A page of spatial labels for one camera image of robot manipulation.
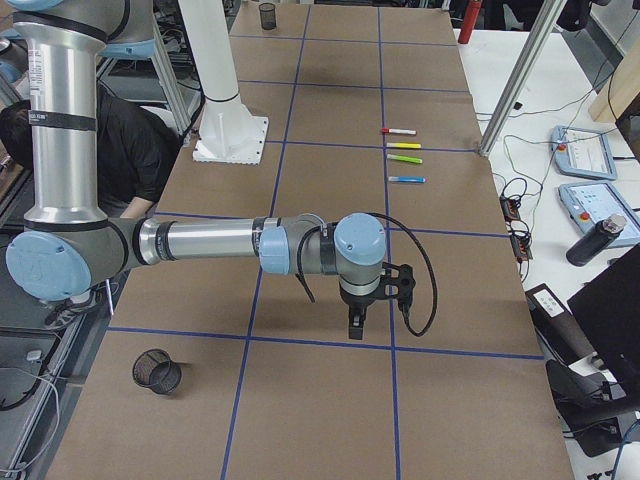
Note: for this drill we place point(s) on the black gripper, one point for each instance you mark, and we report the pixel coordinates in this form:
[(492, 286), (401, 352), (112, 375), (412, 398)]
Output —
[(356, 303)]

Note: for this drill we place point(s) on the blue highlighter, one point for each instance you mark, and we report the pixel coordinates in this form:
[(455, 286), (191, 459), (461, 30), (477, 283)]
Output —
[(406, 179)]

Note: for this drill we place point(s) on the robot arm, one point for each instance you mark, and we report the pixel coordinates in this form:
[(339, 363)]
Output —
[(69, 244)]

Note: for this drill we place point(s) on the green highlighter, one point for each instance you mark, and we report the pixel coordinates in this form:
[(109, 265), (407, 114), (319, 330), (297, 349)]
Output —
[(404, 158)]

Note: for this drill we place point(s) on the yellow highlighter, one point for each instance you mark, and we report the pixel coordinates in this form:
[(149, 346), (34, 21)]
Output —
[(403, 145)]

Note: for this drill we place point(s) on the orange black electronics box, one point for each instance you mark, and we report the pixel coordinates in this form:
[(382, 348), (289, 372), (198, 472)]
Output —
[(518, 230)]

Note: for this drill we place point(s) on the near black mesh cup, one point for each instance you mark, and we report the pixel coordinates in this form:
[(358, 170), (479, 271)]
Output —
[(155, 370)]

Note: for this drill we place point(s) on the black mesh cup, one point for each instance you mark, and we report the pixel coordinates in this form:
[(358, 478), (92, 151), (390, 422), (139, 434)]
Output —
[(267, 12), (155, 370)]

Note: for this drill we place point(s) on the black monitor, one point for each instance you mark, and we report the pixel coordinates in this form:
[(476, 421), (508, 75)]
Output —
[(607, 311)]

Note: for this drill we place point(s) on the near teach pendant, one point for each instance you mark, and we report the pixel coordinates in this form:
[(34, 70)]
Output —
[(591, 201)]

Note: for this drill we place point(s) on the teach pendant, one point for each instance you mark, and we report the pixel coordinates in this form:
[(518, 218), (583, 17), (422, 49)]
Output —
[(591, 201), (582, 153)]

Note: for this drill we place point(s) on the black water bottle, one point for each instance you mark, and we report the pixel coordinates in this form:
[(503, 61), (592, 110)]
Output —
[(600, 236)]

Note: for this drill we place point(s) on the seated person in black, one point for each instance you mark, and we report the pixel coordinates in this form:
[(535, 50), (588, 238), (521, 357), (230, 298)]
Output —
[(136, 152)]

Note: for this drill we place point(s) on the far teach pendant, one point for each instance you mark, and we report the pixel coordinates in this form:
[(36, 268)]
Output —
[(582, 153)]

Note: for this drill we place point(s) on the far black mesh cup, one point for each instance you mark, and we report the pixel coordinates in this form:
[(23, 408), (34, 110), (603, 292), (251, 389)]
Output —
[(267, 12)]

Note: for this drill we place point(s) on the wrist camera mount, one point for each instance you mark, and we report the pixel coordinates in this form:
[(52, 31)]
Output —
[(397, 283)]

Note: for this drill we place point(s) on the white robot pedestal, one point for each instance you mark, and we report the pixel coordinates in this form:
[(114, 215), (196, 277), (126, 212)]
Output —
[(228, 132)]

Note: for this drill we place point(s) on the aluminium frame post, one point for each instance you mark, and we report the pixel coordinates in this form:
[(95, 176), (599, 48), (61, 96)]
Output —
[(535, 42)]

